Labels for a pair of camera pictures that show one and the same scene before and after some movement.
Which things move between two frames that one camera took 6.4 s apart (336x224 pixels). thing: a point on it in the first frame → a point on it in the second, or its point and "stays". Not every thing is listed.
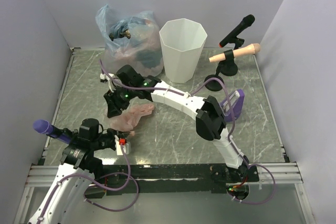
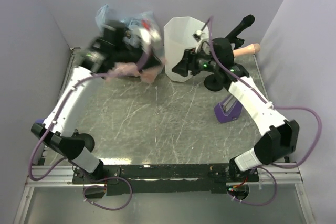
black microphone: [247, 21] stays
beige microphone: [252, 49] stays
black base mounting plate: [172, 178] stays
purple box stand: [237, 99] stays
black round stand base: [214, 85] stays
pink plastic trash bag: [129, 117] → [128, 69]
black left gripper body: [105, 140] → [126, 54]
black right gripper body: [122, 96] → [200, 62]
